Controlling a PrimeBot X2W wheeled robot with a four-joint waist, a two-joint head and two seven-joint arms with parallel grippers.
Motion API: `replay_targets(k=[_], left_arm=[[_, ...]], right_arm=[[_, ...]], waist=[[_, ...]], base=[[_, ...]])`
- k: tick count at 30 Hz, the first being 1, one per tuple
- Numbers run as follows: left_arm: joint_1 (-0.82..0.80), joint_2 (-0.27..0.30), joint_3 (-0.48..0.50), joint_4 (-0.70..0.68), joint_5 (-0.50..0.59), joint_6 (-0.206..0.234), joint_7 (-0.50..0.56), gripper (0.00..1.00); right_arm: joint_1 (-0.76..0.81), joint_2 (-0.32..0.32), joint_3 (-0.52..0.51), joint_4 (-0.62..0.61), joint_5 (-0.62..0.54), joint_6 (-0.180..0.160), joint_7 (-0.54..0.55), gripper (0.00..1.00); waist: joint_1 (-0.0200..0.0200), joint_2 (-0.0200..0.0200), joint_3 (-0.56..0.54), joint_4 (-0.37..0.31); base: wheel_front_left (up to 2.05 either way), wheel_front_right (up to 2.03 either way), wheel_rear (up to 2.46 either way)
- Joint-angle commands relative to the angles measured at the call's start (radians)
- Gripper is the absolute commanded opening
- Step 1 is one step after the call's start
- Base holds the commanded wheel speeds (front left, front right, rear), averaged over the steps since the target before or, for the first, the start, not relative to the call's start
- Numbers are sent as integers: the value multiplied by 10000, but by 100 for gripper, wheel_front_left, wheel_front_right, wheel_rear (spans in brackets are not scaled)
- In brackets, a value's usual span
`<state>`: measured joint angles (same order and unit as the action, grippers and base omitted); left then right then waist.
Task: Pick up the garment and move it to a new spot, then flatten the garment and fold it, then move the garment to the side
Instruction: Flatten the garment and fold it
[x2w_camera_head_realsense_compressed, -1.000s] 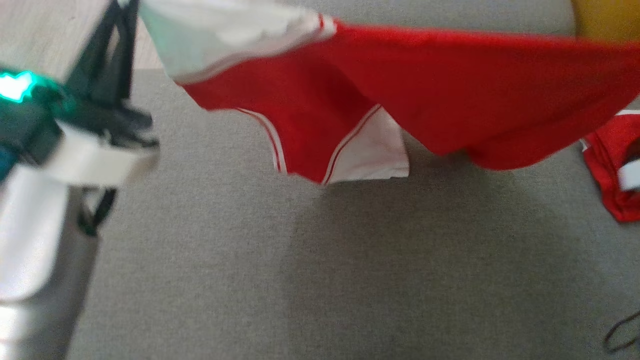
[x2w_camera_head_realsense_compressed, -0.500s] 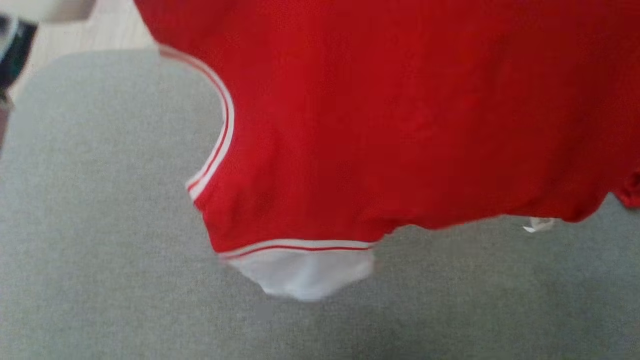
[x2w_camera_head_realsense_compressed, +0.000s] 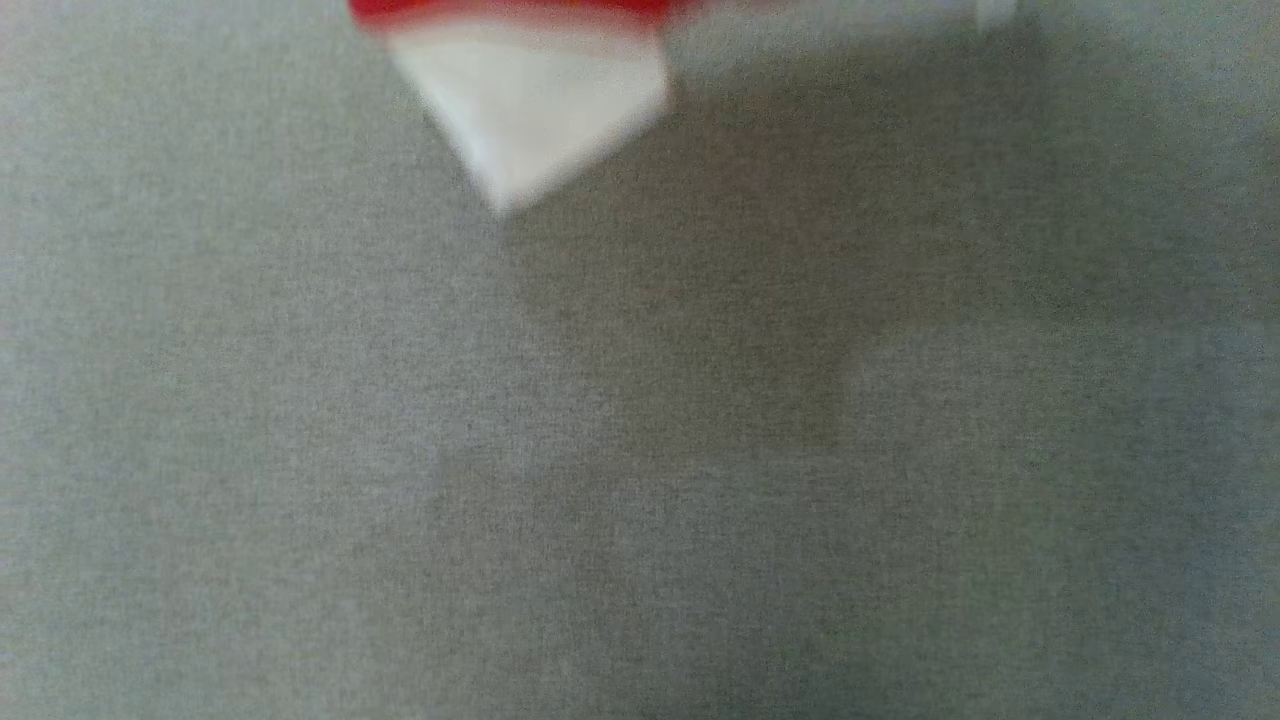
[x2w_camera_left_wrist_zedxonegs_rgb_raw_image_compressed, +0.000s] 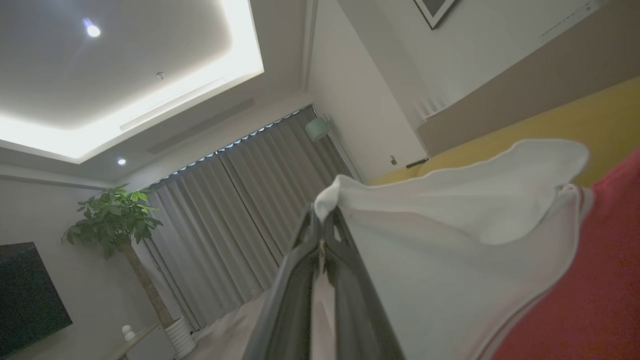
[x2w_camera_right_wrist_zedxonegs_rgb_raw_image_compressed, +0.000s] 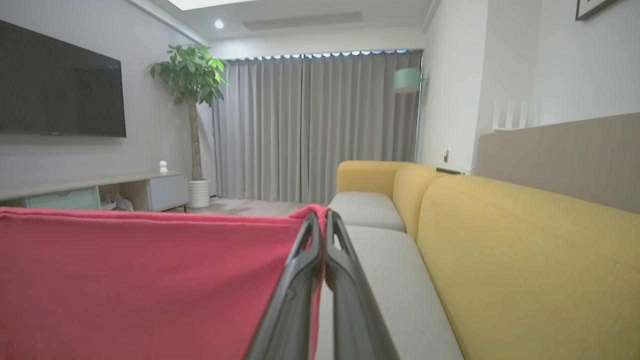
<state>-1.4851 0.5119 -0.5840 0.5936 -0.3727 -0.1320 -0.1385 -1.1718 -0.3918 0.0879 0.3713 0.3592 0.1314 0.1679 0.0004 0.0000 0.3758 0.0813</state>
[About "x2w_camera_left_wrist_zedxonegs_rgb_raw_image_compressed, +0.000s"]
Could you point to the long white ceiling air vent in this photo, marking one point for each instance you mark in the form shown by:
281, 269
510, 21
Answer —
172, 103

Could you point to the red shorts with white lining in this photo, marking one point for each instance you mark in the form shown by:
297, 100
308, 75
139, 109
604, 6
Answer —
450, 250

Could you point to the small dark shelf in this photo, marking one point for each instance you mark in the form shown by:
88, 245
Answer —
416, 163

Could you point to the small yellow sofa back cushion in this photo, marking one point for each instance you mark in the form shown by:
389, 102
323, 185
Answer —
400, 177

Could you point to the small white figurine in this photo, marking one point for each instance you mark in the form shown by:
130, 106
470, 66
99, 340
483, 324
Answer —
128, 334

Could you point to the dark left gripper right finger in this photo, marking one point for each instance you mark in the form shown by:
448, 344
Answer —
357, 310

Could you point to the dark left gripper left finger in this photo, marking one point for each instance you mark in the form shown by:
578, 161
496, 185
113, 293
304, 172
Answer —
290, 310

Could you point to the white wall air vent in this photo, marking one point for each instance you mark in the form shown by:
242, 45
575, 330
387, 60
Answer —
570, 19

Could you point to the black flat television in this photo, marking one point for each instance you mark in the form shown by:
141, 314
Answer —
30, 295

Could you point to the green leafy indoor tree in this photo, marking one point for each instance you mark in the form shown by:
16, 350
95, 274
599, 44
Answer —
115, 215

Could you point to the pale green floor lamp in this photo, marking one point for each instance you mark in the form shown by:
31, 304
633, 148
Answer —
317, 129

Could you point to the white ribbed plant pot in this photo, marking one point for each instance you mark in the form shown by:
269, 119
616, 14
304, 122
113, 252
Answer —
180, 337

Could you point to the large yellow sofa back cushion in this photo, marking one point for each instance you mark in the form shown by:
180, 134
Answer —
550, 125

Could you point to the light wooden TV cabinet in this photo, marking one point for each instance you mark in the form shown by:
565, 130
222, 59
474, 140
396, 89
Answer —
145, 345

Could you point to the grey pleated curtain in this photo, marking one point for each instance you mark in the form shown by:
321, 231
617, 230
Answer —
225, 225

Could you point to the framed wall picture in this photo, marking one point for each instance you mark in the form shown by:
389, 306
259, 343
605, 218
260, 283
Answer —
435, 10

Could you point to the white slatted rack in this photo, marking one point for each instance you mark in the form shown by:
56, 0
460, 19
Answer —
431, 106

